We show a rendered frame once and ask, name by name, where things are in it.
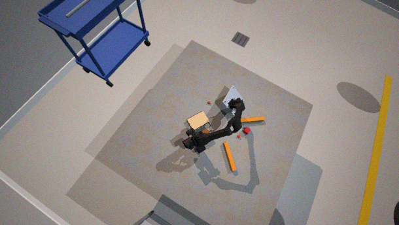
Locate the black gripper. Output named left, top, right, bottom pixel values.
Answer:
left=186, top=128, right=206, bottom=153

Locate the red square block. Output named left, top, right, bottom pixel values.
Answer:
left=243, top=127, right=250, bottom=135

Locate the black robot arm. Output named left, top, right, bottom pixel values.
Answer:
left=182, top=97, right=245, bottom=150

